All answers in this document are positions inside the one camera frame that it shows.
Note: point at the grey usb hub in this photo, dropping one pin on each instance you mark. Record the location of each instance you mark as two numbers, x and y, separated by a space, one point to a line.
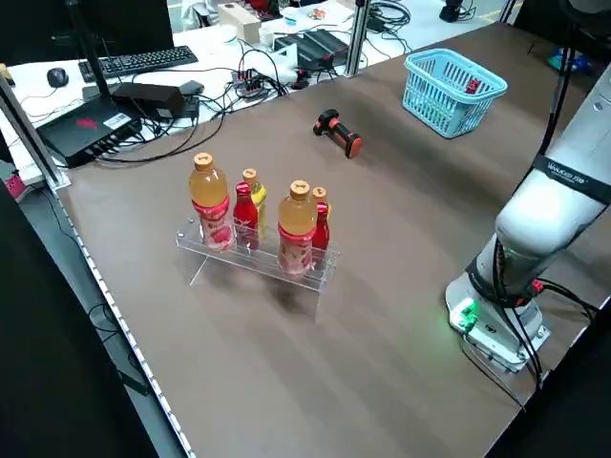
248 81

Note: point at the pink box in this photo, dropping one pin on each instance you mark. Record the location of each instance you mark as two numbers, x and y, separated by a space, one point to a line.
12 186

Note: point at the white cup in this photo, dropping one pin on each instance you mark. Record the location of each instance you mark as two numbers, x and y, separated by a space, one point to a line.
266 37

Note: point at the black keyboard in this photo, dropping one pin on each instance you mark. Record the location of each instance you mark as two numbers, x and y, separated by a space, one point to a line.
138 59

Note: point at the large peach juice bottle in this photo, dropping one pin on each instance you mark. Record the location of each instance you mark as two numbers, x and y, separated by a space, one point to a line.
210 191
296 214

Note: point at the black finned device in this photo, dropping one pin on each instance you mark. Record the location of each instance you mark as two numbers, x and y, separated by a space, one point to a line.
315 43

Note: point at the red plug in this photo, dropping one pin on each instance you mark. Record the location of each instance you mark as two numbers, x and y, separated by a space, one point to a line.
301 78

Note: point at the aluminium profile post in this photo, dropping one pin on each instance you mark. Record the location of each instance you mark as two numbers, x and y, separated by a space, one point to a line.
358 38
28 133

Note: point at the small black adapter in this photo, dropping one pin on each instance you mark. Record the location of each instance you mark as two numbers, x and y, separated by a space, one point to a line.
191 88

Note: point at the orange black barcode scanner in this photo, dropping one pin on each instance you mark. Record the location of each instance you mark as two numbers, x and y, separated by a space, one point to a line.
341 136

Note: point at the blue cookie packet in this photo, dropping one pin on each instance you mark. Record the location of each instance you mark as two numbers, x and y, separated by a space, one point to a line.
582 62

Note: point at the black round device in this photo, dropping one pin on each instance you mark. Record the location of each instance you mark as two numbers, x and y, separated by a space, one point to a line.
453 9

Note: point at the black computer box red logo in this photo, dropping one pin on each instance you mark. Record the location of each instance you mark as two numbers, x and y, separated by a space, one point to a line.
81 129

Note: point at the white tape roll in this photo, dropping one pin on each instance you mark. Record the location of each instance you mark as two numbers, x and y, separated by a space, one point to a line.
230 33

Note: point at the black power brick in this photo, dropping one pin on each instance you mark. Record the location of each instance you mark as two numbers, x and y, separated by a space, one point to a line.
148 97

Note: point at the blue plastic basket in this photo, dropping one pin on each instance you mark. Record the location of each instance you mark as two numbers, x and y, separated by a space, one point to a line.
446 131

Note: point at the small yellow juice bottle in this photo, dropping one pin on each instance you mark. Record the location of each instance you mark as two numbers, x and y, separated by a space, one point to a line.
260 195
321 193

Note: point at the black monitor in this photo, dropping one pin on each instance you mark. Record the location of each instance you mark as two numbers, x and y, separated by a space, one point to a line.
133 24

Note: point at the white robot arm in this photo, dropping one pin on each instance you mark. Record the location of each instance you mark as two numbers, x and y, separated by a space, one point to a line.
539 224

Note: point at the black computer mouse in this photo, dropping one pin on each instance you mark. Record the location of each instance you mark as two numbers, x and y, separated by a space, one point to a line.
56 76

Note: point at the teal snack packet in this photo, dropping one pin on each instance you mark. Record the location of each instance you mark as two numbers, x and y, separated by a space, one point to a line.
556 61

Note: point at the clear acrylic shelf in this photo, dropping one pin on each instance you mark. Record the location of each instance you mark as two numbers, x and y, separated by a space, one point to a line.
267 272

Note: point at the cardboard box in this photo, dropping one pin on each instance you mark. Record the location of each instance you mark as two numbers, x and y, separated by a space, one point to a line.
243 19

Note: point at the red cola bottle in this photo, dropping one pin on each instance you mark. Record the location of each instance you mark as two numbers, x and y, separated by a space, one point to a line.
472 85
246 210
322 231

